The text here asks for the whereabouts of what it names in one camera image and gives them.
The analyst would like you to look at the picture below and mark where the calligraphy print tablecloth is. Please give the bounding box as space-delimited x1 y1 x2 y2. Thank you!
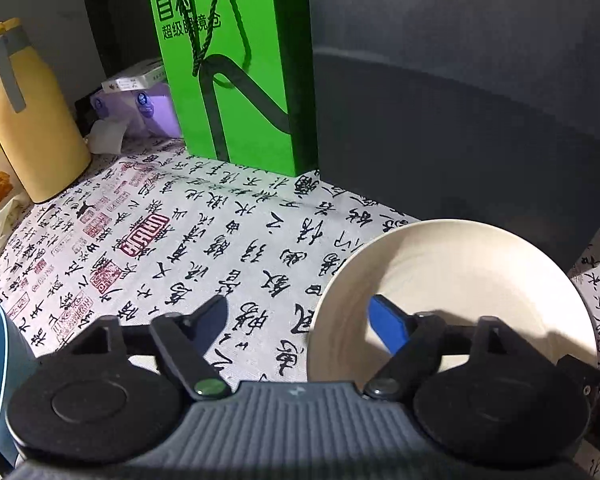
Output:
0 134 600 480

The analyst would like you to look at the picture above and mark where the dark grey paper bag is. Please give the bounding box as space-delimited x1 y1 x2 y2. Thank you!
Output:
310 0 600 269

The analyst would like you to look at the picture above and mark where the yellow thermos jug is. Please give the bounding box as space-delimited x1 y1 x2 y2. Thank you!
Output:
0 18 92 204

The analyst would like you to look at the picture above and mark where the purple tissue pack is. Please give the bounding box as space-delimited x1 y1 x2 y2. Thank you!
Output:
90 82 182 139

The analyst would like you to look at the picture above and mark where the small white carton box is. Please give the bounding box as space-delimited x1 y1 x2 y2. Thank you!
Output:
102 58 166 93

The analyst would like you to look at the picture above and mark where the green paper gift bag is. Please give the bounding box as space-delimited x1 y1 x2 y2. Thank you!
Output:
150 0 317 177

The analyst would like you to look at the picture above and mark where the white tissue sheet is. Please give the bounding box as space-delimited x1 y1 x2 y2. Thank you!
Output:
86 119 128 155

